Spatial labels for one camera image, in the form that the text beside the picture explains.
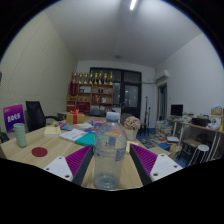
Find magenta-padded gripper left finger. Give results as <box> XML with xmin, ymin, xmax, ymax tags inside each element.
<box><xmin>43</xmin><ymin>144</ymin><xmax>94</xmax><ymax>187</ymax></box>

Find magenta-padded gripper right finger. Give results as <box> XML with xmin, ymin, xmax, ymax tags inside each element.
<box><xmin>129</xmin><ymin>143</ymin><xmax>184</xmax><ymax>187</ymax></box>

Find clear plastic water bottle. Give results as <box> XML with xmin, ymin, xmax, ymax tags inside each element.
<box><xmin>92</xmin><ymin>111</ymin><xmax>128</xmax><ymax>191</ymax></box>

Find flat round red coaster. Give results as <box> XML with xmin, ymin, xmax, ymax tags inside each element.
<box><xmin>31</xmin><ymin>146</ymin><xmax>49</xmax><ymax>158</ymax></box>

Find white book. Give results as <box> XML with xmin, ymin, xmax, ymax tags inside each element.
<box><xmin>58</xmin><ymin>128</ymin><xmax>88</xmax><ymax>143</ymax></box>

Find stack of books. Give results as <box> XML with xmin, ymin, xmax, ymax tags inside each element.
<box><xmin>154</xmin><ymin>121</ymin><xmax>173</xmax><ymax>138</ymax></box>

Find yellow notepad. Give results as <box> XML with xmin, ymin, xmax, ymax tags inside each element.
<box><xmin>125</xmin><ymin>140</ymin><xmax>140</xmax><ymax>155</ymax></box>
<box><xmin>43</xmin><ymin>125</ymin><xmax>62</xmax><ymax>138</ymax></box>

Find teal book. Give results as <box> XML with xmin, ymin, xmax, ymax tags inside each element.
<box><xmin>74</xmin><ymin>132</ymin><xmax>96</xmax><ymax>148</ymax></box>

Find white round stool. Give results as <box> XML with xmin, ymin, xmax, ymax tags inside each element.
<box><xmin>189</xmin><ymin>143</ymin><xmax>210</xmax><ymax>167</ymax></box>

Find blue picture book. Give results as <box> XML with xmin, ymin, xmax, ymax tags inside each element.
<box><xmin>59</xmin><ymin>123</ymin><xmax>75</xmax><ymax>132</ymax></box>

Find pale green cup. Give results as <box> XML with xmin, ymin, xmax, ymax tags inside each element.
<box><xmin>12</xmin><ymin>122</ymin><xmax>28</xmax><ymax>149</ymax></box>

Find pink flowers in pot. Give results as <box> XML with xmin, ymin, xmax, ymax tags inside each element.
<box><xmin>123</xmin><ymin>115</ymin><xmax>142</xmax><ymax>141</ymax></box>

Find yellow gift box red ribbon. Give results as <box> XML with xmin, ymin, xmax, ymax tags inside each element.
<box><xmin>65</xmin><ymin>109</ymin><xmax>86</xmax><ymax>126</ymax></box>

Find wooden side desk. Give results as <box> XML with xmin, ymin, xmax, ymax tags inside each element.
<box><xmin>166</xmin><ymin>114</ymin><xmax>224</xmax><ymax>158</ymax></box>

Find colourful picture book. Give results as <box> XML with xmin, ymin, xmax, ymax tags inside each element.
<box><xmin>84</xmin><ymin>119</ymin><xmax>106</xmax><ymax>134</ymax></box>

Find black tripod stand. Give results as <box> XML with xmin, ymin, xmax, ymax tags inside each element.
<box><xmin>143</xmin><ymin>96</ymin><xmax>151</xmax><ymax>134</ymax></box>

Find black computer monitor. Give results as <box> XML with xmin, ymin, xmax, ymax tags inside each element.
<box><xmin>170</xmin><ymin>104</ymin><xmax>184</xmax><ymax>118</ymax></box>

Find black office chair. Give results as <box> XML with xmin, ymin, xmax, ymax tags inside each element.
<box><xmin>25</xmin><ymin>100</ymin><xmax>64</xmax><ymax>133</ymax></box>

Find purple sign board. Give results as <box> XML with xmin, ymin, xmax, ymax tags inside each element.
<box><xmin>2</xmin><ymin>103</ymin><xmax>26</xmax><ymax>134</ymax></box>

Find wooden shelf unit with trophies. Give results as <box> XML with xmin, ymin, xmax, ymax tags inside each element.
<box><xmin>66</xmin><ymin>70</ymin><xmax>115</xmax><ymax>114</ymax></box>

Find black framed glass door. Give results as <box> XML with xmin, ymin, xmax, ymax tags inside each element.
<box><xmin>89</xmin><ymin>67</ymin><xmax>142</xmax><ymax>119</ymax></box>

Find white air conditioner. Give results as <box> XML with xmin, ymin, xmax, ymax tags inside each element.
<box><xmin>155</xmin><ymin>69</ymin><xmax>170</xmax><ymax>84</ymax></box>

